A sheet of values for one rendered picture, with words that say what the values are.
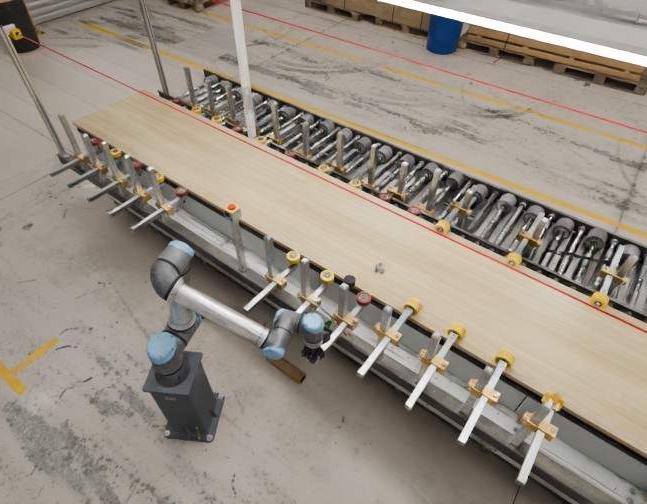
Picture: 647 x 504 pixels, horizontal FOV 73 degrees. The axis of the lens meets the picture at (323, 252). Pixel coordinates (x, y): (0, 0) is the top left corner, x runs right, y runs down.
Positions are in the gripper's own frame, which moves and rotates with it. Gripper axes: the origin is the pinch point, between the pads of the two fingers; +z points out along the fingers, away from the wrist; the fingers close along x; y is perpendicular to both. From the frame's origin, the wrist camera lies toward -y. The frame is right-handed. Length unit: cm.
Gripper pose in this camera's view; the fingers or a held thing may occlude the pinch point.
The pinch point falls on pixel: (316, 359)
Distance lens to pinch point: 226.0
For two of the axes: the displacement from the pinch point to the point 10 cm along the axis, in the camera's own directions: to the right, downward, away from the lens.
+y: -6.0, 5.8, -5.5
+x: 8.0, 4.4, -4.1
